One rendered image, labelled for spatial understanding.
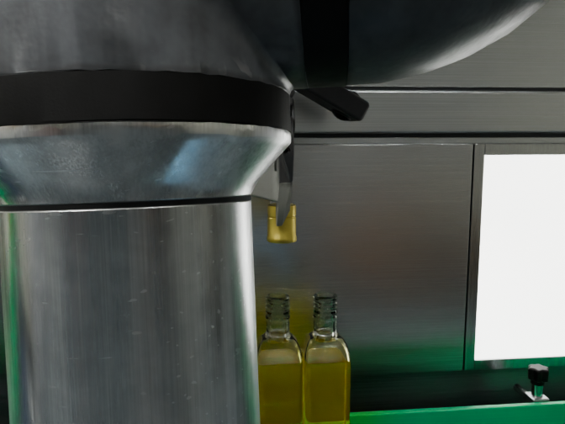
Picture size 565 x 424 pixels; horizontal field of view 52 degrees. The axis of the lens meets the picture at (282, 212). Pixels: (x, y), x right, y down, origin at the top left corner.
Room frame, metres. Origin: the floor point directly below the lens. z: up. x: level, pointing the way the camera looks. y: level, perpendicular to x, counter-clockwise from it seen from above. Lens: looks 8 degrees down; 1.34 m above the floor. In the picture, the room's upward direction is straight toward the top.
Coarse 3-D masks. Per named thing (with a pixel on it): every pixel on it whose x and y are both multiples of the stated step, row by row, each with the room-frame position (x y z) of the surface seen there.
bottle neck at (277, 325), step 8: (272, 296) 0.69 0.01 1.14; (280, 296) 0.69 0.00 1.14; (288, 296) 0.68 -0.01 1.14; (272, 304) 0.67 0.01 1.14; (280, 304) 0.67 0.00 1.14; (288, 304) 0.68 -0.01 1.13; (272, 312) 0.67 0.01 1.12; (280, 312) 0.67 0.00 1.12; (288, 312) 0.68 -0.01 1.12; (272, 320) 0.67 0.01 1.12; (280, 320) 0.67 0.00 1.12; (288, 320) 0.68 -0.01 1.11; (272, 328) 0.67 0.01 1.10; (280, 328) 0.67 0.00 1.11; (288, 328) 0.68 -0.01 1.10; (272, 336) 0.67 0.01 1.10; (280, 336) 0.67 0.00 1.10
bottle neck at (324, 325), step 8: (320, 296) 0.70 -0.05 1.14; (328, 296) 0.70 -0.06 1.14; (336, 296) 0.68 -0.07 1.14; (320, 304) 0.68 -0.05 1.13; (328, 304) 0.68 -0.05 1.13; (336, 304) 0.69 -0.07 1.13; (320, 312) 0.68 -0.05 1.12; (328, 312) 0.68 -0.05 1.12; (336, 312) 0.68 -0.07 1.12; (320, 320) 0.68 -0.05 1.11; (328, 320) 0.68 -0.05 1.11; (320, 328) 0.68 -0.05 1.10; (328, 328) 0.68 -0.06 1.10; (320, 336) 0.68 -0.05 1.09; (328, 336) 0.68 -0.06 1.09
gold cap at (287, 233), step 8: (272, 208) 0.67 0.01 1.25; (272, 216) 0.67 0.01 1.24; (288, 216) 0.67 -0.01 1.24; (272, 224) 0.67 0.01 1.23; (288, 224) 0.67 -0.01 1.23; (272, 232) 0.67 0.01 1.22; (280, 232) 0.67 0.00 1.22; (288, 232) 0.67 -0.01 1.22; (272, 240) 0.67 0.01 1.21; (280, 240) 0.67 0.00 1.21; (288, 240) 0.67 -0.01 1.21; (296, 240) 0.68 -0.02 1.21
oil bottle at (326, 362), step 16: (304, 336) 0.70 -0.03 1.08; (336, 336) 0.68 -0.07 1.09; (304, 352) 0.67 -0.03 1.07; (320, 352) 0.66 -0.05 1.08; (336, 352) 0.66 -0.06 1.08; (304, 368) 0.67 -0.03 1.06; (320, 368) 0.66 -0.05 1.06; (336, 368) 0.66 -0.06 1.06; (304, 384) 0.66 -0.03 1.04; (320, 384) 0.66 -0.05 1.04; (336, 384) 0.66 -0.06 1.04; (304, 400) 0.66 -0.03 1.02; (320, 400) 0.66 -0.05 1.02; (336, 400) 0.66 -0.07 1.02; (304, 416) 0.66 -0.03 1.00; (320, 416) 0.66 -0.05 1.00; (336, 416) 0.66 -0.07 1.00
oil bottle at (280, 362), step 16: (288, 336) 0.68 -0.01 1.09; (272, 352) 0.66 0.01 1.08; (288, 352) 0.66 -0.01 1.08; (272, 368) 0.66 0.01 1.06; (288, 368) 0.66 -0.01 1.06; (272, 384) 0.66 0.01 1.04; (288, 384) 0.66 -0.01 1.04; (272, 400) 0.66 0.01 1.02; (288, 400) 0.66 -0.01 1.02; (272, 416) 0.66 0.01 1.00; (288, 416) 0.66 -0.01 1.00
